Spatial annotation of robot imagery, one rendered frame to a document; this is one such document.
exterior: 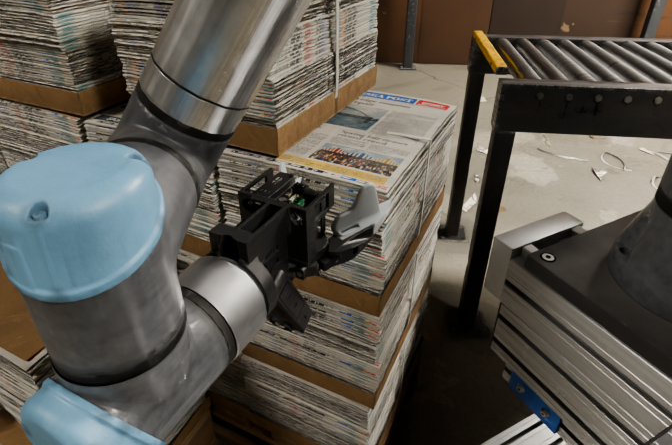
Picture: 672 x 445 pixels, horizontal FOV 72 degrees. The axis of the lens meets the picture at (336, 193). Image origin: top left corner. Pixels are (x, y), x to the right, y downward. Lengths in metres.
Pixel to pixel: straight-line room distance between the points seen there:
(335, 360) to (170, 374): 0.58
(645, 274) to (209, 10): 0.44
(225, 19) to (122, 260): 0.15
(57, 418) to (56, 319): 0.06
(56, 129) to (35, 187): 0.76
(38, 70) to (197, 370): 0.74
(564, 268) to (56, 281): 0.46
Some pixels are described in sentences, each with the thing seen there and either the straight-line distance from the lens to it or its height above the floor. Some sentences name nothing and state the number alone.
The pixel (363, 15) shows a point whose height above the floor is 0.98.
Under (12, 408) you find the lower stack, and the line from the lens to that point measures 1.02.
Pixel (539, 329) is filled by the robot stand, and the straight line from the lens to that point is 0.65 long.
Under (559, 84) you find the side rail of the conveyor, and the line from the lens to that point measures 1.22.
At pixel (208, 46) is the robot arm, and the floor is 1.07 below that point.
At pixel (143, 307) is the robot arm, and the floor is 0.96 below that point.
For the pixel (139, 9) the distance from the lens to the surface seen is 0.77.
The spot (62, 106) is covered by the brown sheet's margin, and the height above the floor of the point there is 0.85.
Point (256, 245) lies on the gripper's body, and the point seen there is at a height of 0.92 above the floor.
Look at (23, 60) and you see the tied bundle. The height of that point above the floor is 0.92.
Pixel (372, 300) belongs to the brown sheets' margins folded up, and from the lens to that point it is 0.72.
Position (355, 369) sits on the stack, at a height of 0.46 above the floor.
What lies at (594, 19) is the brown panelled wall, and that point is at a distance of 4.61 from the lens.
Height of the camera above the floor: 1.13
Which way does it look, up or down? 31 degrees down
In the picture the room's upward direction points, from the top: straight up
